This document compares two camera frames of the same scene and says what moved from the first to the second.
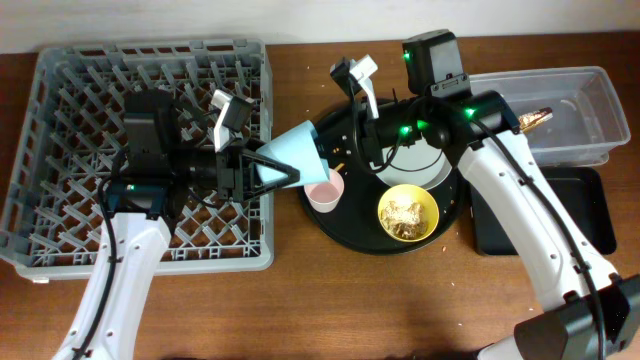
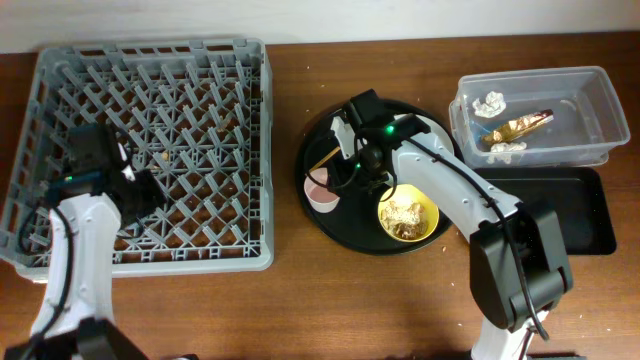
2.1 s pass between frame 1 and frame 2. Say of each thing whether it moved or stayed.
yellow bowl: stayed
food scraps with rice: stayed
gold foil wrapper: stayed
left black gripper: moved
